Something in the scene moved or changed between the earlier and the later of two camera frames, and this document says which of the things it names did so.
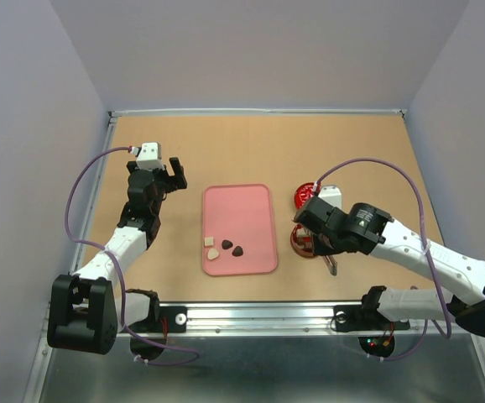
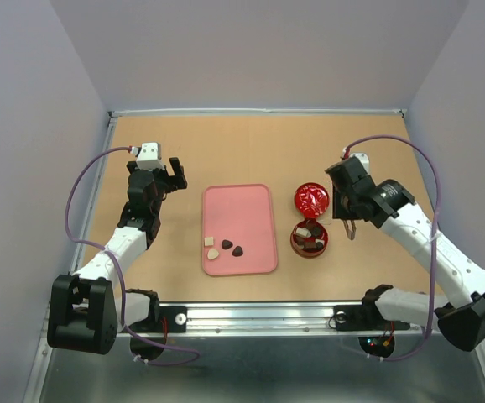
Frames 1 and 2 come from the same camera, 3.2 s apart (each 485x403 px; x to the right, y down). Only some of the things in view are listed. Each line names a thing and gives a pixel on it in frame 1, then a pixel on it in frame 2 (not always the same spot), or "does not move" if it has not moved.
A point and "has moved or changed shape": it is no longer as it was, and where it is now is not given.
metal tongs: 331,264 has moved or changed shape
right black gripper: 320,247 -> 339,211
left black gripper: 176,180 does not move
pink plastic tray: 238,236 does not move
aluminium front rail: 285,319 does not move
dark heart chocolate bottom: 237,251 does not move
